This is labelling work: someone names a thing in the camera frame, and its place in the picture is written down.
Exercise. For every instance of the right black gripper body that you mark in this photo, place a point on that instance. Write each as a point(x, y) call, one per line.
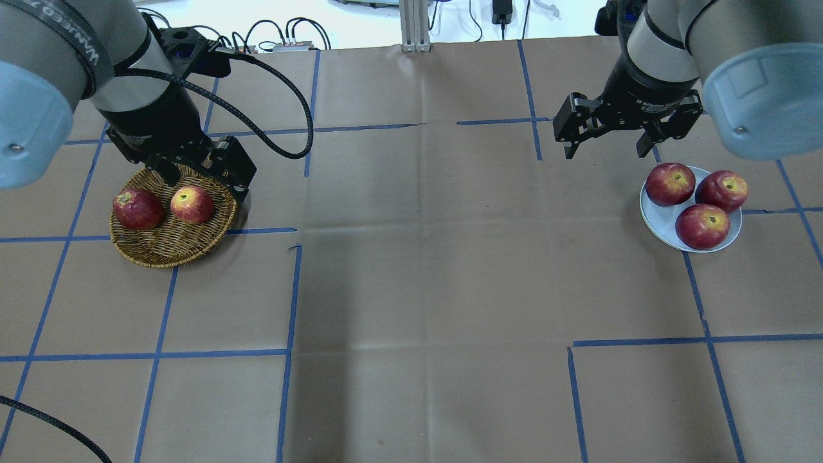
point(645, 87)

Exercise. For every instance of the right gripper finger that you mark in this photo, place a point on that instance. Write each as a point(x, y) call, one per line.
point(652, 135)
point(571, 143)

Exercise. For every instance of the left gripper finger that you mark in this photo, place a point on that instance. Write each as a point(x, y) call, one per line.
point(169, 172)
point(239, 188)

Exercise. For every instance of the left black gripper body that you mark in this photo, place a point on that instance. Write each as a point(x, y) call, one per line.
point(156, 122)

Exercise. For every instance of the red yellow apple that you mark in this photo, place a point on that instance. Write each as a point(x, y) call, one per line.
point(192, 204)

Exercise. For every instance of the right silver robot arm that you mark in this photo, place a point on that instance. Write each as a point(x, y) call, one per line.
point(754, 66)

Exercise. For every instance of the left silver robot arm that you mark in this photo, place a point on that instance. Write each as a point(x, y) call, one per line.
point(57, 53)

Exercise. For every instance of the dark red apple in basket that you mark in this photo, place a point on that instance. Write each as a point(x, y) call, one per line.
point(138, 209)

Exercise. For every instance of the red apple on plate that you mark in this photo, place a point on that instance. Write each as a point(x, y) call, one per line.
point(724, 189)
point(670, 184)
point(702, 226)

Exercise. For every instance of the woven wicker basket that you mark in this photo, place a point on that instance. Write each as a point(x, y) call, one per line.
point(173, 242)

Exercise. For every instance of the light blue plate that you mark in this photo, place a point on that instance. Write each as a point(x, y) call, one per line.
point(661, 220)

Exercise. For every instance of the aluminium frame post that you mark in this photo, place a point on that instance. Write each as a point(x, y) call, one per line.
point(415, 33)

